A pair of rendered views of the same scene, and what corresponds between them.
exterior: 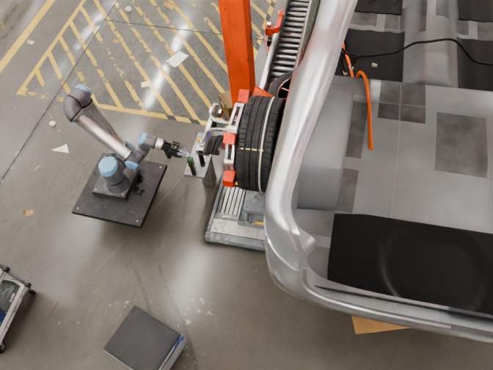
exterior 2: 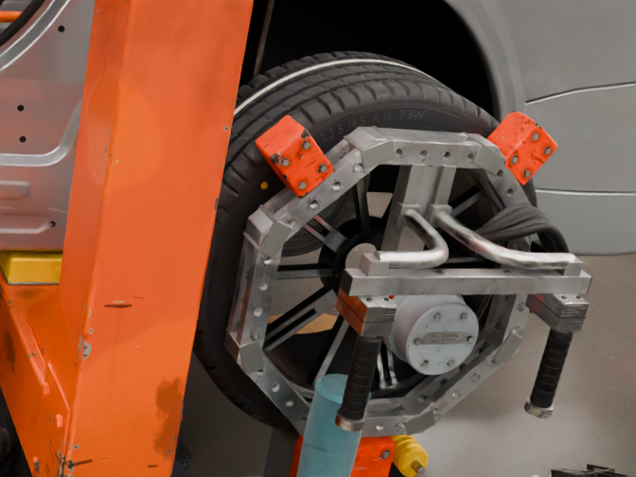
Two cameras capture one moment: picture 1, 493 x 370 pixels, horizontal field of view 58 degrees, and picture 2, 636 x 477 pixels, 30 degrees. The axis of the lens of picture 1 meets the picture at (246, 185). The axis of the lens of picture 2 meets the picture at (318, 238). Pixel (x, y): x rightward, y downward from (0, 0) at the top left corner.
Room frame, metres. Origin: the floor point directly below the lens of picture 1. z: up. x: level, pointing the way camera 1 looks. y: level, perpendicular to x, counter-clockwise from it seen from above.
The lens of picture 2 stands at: (3.37, 1.15, 1.62)
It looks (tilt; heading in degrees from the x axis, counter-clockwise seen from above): 21 degrees down; 223
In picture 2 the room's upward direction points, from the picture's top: 12 degrees clockwise
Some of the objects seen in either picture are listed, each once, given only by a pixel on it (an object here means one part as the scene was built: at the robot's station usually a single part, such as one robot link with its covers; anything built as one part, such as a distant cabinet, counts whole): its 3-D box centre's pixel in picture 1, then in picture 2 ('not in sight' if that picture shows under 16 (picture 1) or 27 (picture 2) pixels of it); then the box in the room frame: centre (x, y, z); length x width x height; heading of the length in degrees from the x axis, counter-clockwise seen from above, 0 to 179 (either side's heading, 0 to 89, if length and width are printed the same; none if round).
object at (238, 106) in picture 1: (238, 141); (392, 290); (1.95, 0.01, 0.85); 0.54 x 0.07 x 0.54; 162
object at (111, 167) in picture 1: (111, 169); not in sight; (2.08, 1.03, 0.54); 0.17 x 0.15 x 0.18; 149
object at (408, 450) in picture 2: not in sight; (384, 427); (1.81, -0.04, 0.51); 0.29 x 0.06 x 0.06; 72
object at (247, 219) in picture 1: (265, 200); not in sight; (1.87, -0.14, 0.13); 0.50 x 0.36 x 0.10; 162
